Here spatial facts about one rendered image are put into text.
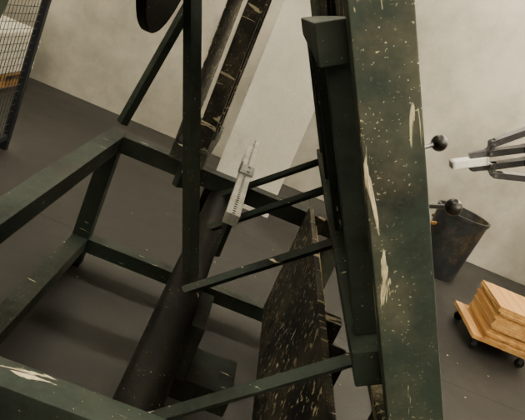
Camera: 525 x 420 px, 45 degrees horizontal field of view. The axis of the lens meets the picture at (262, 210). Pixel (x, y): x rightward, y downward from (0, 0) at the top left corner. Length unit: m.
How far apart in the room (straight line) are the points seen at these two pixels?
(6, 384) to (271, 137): 4.30
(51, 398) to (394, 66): 0.94
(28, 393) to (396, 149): 0.88
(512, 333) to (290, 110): 2.46
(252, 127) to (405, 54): 4.41
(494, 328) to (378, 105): 3.96
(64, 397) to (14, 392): 0.10
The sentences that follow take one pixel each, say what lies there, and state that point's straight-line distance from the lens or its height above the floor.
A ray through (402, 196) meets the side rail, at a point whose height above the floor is 1.46.
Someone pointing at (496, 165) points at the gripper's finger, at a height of 1.57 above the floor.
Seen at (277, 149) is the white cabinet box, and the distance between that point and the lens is 5.49.
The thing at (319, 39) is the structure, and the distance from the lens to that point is 1.16.
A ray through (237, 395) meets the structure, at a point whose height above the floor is 0.90.
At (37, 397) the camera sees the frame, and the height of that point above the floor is 0.79.
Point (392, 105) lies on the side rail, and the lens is 1.12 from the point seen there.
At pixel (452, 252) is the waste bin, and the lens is 6.16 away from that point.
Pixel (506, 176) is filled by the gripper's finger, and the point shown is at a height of 1.56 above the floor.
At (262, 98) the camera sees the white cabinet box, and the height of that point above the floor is 0.96.
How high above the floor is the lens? 1.67
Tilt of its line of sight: 17 degrees down
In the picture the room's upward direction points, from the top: 23 degrees clockwise
